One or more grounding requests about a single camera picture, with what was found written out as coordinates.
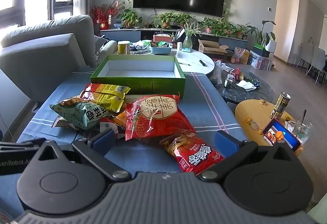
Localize black yellow drink can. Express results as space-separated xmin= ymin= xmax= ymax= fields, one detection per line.
xmin=270 ymin=92 xmax=291 ymax=119

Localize glass jar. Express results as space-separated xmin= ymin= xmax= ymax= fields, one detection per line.
xmin=224 ymin=74 xmax=235 ymax=88

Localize clear plastic bag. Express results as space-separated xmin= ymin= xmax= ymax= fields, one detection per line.
xmin=208 ymin=59 xmax=226 ymax=85

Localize red noodle packet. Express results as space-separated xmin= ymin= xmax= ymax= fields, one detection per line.
xmin=160 ymin=131 xmax=225 ymax=175

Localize grey pillow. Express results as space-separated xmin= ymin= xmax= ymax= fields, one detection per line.
xmin=93 ymin=35 xmax=110 ymax=54

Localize plastic bag of fruit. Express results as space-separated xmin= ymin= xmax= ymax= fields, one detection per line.
xmin=231 ymin=47 xmax=249 ymax=64

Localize smartphone with red case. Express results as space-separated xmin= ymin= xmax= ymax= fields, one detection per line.
xmin=262 ymin=118 xmax=301 ymax=150

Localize grey sofa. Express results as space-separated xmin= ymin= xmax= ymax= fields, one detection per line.
xmin=0 ymin=15 xmax=118 ymax=103

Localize dark marble table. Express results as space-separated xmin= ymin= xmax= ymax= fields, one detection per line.
xmin=209 ymin=64 xmax=275 ymax=106

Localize red yellow packet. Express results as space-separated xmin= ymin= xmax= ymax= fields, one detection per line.
xmin=80 ymin=83 xmax=131 ymax=113

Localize green cardboard box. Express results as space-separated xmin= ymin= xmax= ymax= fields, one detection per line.
xmin=90 ymin=55 xmax=186 ymax=99

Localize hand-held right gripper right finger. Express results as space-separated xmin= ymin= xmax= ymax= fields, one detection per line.
xmin=195 ymin=131 xmax=297 ymax=184

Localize red flower decoration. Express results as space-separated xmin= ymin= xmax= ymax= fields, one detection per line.
xmin=90 ymin=0 xmax=125 ymax=30

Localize large red packet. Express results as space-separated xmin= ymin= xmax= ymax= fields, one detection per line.
xmin=125 ymin=95 xmax=197 ymax=141

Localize grey dining chair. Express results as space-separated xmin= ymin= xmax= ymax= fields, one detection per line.
xmin=296 ymin=43 xmax=327 ymax=85

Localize eyeglasses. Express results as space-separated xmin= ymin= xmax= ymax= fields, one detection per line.
xmin=244 ymin=117 xmax=262 ymax=135

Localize orange red box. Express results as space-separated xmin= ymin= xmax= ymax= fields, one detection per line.
xmin=153 ymin=32 xmax=174 ymax=43

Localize green chip packet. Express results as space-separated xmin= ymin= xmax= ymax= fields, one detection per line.
xmin=49 ymin=98 xmax=109 ymax=130

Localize white tissue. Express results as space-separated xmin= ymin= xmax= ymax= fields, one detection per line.
xmin=235 ymin=80 xmax=256 ymax=90

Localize orange packet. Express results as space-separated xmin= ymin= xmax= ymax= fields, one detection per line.
xmin=112 ymin=111 xmax=127 ymax=133

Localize round wooden table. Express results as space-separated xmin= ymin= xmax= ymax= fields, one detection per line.
xmin=235 ymin=99 xmax=304 ymax=155

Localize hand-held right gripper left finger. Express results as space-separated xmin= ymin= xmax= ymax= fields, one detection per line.
xmin=34 ymin=128 xmax=132 ymax=186

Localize glass cup with spoon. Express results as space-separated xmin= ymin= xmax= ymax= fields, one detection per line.
xmin=286 ymin=110 xmax=314 ymax=144

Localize potted green plant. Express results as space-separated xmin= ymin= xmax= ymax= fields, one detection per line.
xmin=152 ymin=12 xmax=177 ymax=29
xmin=174 ymin=13 xmax=192 ymax=27
xmin=198 ymin=17 xmax=220 ymax=34
xmin=119 ymin=8 xmax=142 ymax=28
xmin=217 ymin=18 xmax=246 ymax=38

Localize open brown cardboard box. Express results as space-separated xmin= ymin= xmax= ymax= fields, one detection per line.
xmin=198 ymin=39 xmax=229 ymax=55

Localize large leaf plant white pot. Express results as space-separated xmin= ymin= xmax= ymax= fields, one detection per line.
xmin=246 ymin=20 xmax=278 ymax=52

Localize blue basket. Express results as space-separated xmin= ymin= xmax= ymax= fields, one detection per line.
xmin=150 ymin=42 xmax=173 ymax=55

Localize clear storage box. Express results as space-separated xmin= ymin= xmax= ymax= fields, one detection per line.
xmin=249 ymin=50 xmax=272 ymax=71

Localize spider plant in glass vase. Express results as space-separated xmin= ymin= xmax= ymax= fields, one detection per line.
xmin=181 ymin=21 xmax=202 ymax=49

